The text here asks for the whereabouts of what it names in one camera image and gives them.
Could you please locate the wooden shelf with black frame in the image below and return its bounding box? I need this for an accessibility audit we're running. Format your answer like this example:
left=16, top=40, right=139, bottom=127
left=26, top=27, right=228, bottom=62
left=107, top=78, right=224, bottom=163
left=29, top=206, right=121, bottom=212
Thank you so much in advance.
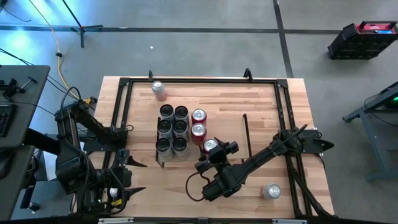
left=154, top=113, right=253, bottom=169

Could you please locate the short silver white can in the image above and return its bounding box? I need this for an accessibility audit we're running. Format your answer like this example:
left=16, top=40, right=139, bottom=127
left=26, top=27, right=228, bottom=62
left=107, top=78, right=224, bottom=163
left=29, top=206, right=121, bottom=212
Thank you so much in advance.
left=259, top=183, right=282, bottom=200

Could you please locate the black tripod stand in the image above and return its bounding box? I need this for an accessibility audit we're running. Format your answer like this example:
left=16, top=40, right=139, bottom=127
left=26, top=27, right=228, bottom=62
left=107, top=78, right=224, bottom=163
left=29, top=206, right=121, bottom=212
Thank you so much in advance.
left=61, top=0, right=104, bottom=49

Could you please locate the short white pink can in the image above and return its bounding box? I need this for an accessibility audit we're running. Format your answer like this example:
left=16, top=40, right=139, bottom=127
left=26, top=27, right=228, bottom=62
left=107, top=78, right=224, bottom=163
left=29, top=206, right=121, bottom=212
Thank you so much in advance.
left=150, top=80, right=168, bottom=102

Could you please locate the black hand tool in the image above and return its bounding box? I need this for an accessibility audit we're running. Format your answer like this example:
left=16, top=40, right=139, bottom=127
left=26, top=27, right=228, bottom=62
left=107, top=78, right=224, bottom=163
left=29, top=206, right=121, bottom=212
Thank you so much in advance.
left=2, top=76, right=39, bottom=98

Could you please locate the yellow extension cable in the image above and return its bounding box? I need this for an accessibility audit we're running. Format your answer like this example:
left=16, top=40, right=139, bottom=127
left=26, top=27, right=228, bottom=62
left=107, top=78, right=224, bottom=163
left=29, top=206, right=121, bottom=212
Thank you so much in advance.
left=28, top=0, right=94, bottom=105

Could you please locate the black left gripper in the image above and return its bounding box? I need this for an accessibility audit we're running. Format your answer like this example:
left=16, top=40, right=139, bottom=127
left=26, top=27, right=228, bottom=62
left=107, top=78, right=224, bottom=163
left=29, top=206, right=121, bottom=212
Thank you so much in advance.
left=105, top=148, right=149, bottom=206

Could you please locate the black keyboard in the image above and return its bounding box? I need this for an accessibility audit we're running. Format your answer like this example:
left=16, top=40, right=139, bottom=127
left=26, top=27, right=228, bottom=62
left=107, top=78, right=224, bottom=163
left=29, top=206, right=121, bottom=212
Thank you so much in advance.
left=0, top=103, right=18, bottom=138

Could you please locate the black floor cable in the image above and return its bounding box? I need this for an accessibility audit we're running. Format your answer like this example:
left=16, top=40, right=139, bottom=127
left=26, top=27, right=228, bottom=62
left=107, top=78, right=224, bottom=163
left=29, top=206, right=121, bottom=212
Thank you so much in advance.
left=0, top=47, right=35, bottom=67

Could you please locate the red cola can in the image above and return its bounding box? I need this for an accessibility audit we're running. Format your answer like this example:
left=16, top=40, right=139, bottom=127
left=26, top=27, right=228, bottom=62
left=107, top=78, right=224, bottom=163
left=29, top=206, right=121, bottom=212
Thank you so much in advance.
left=190, top=123, right=208, bottom=146
left=191, top=108, right=208, bottom=126
left=202, top=138, right=220, bottom=155

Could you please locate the red black tool case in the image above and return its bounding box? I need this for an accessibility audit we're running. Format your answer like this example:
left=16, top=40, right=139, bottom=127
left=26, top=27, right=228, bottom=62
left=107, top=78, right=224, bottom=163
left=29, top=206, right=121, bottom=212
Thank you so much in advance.
left=326, top=20, right=398, bottom=60

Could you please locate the black aluminium table frame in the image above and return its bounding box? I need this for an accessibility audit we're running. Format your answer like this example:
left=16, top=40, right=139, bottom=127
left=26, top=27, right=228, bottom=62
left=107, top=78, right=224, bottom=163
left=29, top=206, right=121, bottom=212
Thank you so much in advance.
left=71, top=76, right=335, bottom=218

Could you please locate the grey metal bracket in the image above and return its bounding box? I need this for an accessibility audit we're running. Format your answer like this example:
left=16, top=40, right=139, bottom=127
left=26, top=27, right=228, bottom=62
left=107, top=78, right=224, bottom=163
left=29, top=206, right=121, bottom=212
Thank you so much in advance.
left=98, top=217, right=135, bottom=224
left=272, top=218, right=308, bottom=224

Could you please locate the dark grey desk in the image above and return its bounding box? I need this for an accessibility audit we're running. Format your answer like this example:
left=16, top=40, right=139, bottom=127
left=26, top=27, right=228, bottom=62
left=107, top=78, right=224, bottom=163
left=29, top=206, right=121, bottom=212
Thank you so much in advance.
left=0, top=64, right=51, bottom=149
left=0, top=144, right=35, bottom=222

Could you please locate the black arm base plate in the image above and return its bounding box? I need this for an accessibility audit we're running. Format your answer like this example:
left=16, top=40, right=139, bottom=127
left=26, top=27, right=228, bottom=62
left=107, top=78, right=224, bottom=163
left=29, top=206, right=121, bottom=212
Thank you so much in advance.
left=83, top=136, right=126, bottom=153
left=278, top=128, right=335, bottom=156

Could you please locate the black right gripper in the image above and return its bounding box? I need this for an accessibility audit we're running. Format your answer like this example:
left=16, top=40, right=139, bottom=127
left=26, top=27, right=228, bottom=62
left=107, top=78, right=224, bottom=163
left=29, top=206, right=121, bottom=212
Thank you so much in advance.
left=194, top=138, right=247, bottom=202

